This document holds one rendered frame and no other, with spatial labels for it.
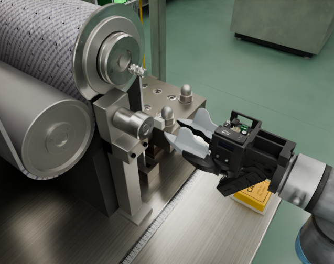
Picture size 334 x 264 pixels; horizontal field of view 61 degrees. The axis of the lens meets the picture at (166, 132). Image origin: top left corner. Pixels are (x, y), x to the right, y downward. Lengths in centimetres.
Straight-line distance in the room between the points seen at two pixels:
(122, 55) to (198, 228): 39
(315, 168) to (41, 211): 55
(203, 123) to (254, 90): 213
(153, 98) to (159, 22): 73
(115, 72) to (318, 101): 241
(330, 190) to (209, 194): 31
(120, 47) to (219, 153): 22
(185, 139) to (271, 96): 218
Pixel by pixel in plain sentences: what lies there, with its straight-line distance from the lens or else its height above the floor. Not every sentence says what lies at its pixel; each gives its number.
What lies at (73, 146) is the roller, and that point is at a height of 114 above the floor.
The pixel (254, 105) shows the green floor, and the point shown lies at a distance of 246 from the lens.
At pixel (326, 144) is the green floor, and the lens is 232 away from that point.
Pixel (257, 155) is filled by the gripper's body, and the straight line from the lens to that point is 44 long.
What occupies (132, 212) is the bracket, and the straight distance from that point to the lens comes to 62.
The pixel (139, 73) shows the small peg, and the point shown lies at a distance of 42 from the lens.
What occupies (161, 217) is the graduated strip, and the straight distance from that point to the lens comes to 64.
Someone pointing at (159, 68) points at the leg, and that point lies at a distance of 150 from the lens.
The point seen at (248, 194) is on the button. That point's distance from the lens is 66.
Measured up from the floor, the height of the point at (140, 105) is 112.
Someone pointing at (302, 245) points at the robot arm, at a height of 100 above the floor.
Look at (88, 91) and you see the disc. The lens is 42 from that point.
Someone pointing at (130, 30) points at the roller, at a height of 128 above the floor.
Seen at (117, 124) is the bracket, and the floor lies 118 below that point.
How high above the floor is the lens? 146
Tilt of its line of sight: 44 degrees down
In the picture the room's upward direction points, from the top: straight up
